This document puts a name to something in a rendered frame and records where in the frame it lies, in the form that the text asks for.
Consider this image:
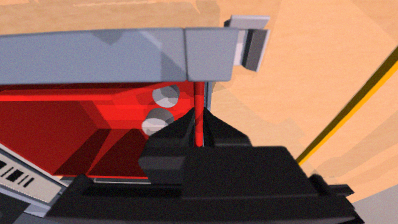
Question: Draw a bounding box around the dark grey tool case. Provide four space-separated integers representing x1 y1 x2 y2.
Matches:
0 192 31 224

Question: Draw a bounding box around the yellow bar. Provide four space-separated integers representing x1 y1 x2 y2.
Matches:
296 47 398 166

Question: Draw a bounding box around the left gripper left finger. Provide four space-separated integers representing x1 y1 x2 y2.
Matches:
144 107 195 147

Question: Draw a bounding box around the red bin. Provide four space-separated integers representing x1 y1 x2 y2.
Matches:
0 80 205 179

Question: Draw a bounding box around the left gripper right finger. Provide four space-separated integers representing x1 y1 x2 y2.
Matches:
203 107 253 147

